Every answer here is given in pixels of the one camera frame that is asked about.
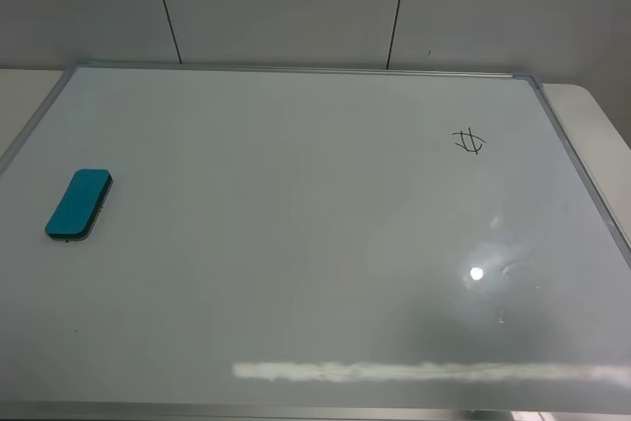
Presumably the teal whiteboard eraser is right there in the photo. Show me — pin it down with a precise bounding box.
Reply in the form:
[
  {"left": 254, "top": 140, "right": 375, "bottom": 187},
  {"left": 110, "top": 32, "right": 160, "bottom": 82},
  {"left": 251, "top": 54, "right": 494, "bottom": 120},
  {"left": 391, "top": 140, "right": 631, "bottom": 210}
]
[{"left": 44, "top": 169, "right": 113, "bottom": 242}]

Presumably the white board with aluminium frame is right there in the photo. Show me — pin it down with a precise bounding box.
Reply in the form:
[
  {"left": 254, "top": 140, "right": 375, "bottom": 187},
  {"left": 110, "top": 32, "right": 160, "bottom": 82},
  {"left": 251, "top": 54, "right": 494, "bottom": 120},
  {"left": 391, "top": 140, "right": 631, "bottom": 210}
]
[{"left": 1, "top": 64, "right": 630, "bottom": 420}]

